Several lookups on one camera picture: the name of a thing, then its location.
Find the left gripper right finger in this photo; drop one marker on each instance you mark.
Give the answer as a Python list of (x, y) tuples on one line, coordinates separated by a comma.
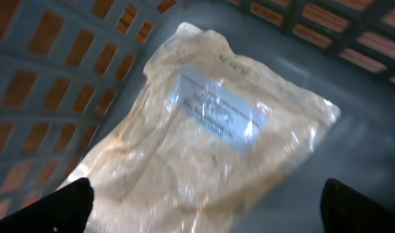
[(344, 210)]

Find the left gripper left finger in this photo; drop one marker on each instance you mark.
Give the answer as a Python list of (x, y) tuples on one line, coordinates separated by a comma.
[(64, 211)]

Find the grey plastic mesh basket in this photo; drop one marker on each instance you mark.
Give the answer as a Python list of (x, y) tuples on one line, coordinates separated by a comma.
[(71, 70)]

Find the clear bag beige contents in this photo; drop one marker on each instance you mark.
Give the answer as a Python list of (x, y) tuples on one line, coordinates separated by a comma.
[(209, 134)]

